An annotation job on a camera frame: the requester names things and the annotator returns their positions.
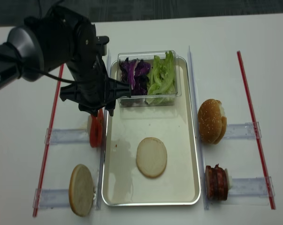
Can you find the purple cabbage leaves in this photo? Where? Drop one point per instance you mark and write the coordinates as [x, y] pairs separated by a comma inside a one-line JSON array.
[[135, 73]]

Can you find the green lettuce leaves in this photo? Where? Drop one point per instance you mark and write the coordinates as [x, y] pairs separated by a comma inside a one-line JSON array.
[[162, 80]]

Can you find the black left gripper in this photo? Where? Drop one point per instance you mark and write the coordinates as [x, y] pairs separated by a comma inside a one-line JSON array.
[[71, 39]]

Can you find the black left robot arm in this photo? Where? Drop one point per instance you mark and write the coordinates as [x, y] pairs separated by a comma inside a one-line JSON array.
[[22, 55]]

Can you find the right red rail strip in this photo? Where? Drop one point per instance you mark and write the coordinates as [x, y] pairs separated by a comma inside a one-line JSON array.
[[259, 144]]

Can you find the clear pusher track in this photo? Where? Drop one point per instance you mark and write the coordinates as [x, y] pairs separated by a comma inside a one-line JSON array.
[[250, 130], [251, 187], [66, 136], [51, 198]]

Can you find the upper right clear pusher track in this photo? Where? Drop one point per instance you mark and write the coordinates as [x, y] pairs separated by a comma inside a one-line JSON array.
[[250, 130]]

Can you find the clear plastic salad box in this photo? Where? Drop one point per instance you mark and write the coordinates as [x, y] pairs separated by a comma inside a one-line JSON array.
[[135, 101]]

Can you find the bun bottom on tray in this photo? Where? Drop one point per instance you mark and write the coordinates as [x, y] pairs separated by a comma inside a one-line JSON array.
[[151, 157]]

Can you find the lower left clear pusher track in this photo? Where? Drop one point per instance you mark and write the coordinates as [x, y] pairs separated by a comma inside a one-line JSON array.
[[51, 198]]

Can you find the upper left clear pusher track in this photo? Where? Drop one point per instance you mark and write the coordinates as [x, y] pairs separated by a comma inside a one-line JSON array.
[[66, 136]]

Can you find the cream metal tray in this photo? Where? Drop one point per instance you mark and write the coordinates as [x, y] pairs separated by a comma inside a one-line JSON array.
[[122, 183]]

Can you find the plain bun slice right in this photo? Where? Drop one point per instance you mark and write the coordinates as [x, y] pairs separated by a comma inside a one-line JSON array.
[[224, 123]]

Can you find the upright bun half left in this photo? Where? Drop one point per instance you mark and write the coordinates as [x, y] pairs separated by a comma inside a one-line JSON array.
[[81, 190]]

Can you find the stacked meat patties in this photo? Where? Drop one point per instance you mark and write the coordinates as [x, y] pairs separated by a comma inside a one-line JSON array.
[[216, 183]]

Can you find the tomato slice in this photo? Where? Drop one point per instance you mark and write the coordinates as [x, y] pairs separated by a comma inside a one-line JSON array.
[[100, 118], [95, 133]]

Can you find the left clear long rail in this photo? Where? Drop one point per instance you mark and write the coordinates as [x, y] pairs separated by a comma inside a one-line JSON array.
[[101, 150]]

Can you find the sesame bun top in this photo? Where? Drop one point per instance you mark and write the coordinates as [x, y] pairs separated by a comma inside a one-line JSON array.
[[210, 119]]

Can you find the red rail strip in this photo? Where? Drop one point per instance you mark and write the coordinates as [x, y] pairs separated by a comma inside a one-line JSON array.
[[259, 144], [43, 166]]

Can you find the lower right clear pusher track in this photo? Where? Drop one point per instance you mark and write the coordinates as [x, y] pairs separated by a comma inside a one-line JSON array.
[[251, 187]]

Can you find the left red rail strip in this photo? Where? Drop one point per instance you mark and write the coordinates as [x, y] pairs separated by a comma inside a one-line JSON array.
[[43, 166]]

